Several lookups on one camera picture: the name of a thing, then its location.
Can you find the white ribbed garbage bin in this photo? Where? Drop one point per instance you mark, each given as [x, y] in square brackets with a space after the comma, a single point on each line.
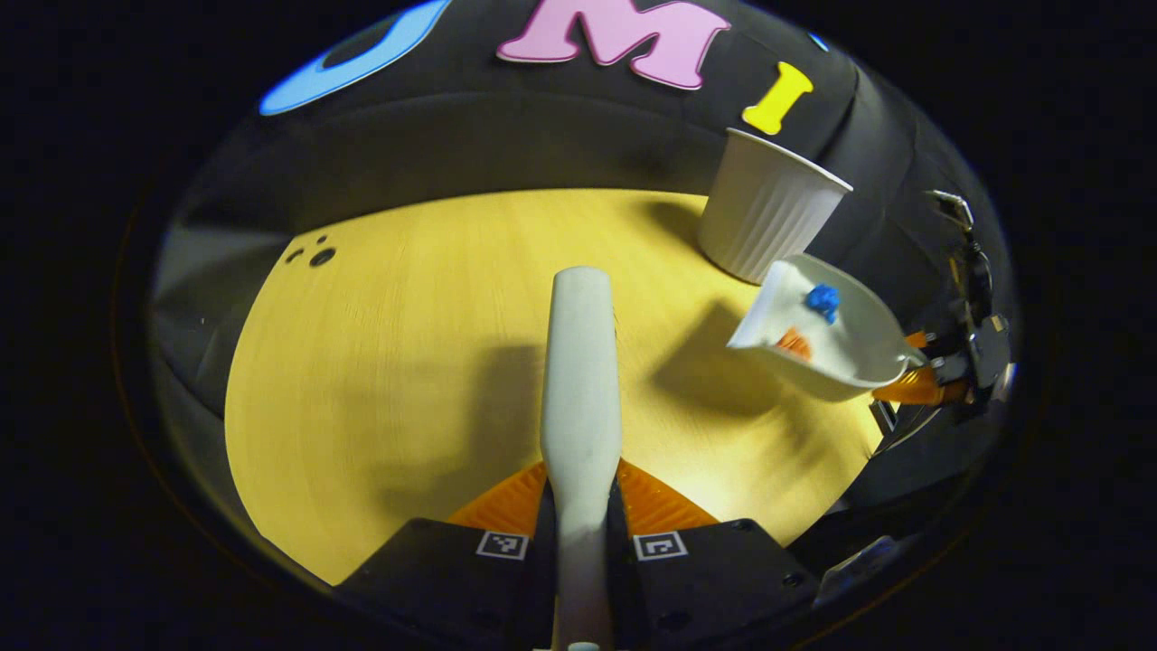
[768, 217]

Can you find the white dustpan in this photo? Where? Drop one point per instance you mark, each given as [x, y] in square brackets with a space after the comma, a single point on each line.
[859, 353]

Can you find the wooden desktop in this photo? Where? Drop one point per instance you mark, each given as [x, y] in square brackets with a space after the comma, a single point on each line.
[407, 298]

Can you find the orange paper trash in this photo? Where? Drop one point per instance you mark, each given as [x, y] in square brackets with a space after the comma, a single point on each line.
[795, 344]

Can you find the blue paper trash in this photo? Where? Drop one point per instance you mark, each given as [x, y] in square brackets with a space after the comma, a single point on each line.
[823, 301]

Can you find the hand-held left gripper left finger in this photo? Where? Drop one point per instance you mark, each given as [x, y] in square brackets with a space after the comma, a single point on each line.
[452, 588]

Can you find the black backdrop cloth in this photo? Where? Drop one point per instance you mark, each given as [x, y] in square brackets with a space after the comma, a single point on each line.
[542, 136]

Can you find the small white broom black bristles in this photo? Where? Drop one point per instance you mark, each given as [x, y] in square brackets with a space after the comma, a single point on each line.
[581, 380]

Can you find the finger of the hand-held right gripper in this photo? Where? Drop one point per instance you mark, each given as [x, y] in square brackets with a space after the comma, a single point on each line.
[917, 387]
[918, 339]

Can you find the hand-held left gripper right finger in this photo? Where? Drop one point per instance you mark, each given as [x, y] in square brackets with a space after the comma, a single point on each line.
[714, 588]

